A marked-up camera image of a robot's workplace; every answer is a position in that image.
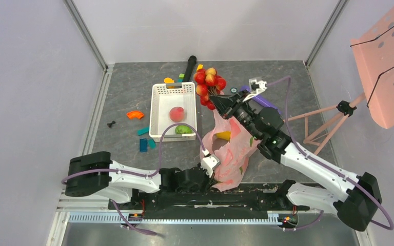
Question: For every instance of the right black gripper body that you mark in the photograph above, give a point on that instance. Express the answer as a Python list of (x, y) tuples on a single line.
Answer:
[(232, 108)]

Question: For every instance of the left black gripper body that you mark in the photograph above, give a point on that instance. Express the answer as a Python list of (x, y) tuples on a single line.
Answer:
[(202, 186)]

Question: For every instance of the red fake fruit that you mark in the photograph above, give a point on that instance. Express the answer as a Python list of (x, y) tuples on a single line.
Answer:
[(208, 83)]

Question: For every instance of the pink plastic bag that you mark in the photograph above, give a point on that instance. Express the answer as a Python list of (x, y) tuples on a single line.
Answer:
[(234, 155)]

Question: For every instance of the pink fake peach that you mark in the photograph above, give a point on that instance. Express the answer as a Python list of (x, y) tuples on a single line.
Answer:
[(177, 114)]

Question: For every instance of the green fake fruit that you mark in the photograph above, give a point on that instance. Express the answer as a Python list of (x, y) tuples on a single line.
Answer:
[(182, 129)]

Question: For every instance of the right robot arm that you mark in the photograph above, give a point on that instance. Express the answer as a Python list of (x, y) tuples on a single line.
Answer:
[(353, 198)]

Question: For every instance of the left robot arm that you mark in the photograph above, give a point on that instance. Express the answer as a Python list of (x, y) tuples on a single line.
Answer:
[(98, 174)]

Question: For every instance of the yellow fake fruit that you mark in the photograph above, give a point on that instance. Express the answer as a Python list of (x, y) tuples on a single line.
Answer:
[(224, 135)]

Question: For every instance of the small round disc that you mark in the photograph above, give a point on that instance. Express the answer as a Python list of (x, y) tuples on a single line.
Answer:
[(233, 90)]

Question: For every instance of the purple toy bat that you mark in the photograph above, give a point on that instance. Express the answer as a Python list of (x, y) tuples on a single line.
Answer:
[(265, 103)]

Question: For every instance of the yellow block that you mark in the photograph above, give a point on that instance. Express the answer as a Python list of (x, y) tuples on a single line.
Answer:
[(200, 66)]

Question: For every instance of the black cylinder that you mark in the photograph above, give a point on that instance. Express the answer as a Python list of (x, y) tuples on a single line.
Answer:
[(191, 62)]

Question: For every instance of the teal small block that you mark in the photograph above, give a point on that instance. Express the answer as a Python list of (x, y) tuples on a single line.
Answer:
[(151, 143)]

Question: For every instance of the white plastic basket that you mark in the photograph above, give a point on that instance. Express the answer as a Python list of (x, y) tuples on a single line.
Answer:
[(162, 101)]

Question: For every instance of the orange yellow toy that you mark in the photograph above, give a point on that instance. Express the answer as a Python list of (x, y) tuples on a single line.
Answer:
[(169, 83)]

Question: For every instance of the blue block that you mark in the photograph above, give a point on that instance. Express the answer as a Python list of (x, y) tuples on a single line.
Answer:
[(143, 145)]

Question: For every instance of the teal long block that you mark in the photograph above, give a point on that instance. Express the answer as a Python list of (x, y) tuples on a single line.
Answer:
[(143, 131)]

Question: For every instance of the orange curved piece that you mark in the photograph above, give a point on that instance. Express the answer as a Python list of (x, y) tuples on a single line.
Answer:
[(136, 114)]

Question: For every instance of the small black piece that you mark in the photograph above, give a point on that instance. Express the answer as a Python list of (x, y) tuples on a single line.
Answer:
[(111, 124)]

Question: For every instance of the pink music stand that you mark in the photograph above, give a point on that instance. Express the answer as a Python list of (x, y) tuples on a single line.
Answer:
[(374, 59)]

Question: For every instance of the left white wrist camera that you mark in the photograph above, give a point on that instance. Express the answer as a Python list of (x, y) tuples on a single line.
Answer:
[(209, 164)]

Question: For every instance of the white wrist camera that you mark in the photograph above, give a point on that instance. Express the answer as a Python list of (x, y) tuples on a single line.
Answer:
[(209, 164), (255, 87)]

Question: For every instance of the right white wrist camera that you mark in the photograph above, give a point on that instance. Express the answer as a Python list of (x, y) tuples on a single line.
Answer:
[(255, 87)]

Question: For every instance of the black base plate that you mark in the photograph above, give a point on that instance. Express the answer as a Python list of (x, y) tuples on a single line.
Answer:
[(247, 201)]

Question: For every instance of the white cable duct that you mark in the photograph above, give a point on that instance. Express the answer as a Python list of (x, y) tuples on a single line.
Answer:
[(114, 217)]

